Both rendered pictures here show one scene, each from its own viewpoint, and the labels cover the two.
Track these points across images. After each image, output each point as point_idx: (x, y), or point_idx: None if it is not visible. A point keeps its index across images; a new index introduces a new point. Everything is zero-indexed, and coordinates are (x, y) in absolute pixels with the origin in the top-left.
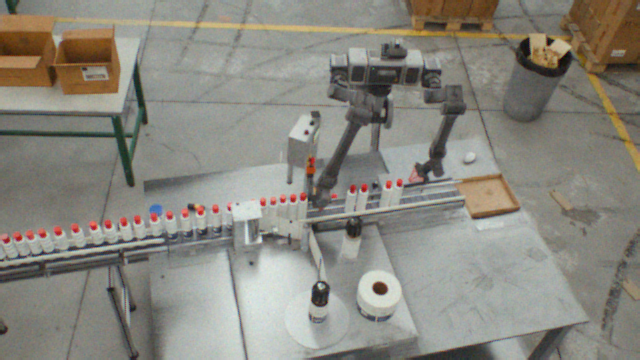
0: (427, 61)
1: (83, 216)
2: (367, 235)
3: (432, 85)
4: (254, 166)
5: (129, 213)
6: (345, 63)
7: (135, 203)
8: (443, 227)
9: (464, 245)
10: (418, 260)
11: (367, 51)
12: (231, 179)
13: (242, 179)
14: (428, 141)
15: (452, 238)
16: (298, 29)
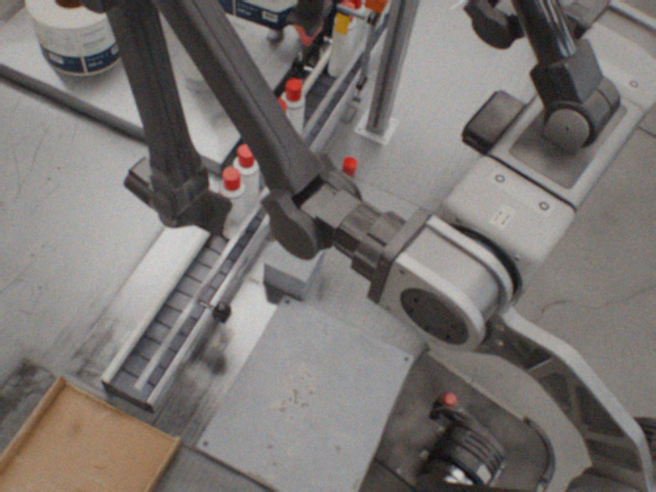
0: (468, 258)
1: (651, 108)
2: (211, 132)
3: (346, 196)
4: (647, 391)
5: (627, 157)
6: (600, 26)
7: (645, 174)
8: (104, 298)
9: (28, 296)
10: (92, 188)
11: (627, 102)
12: (516, 63)
13: (506, 76)
14: None
15: (65, 289)
16: None
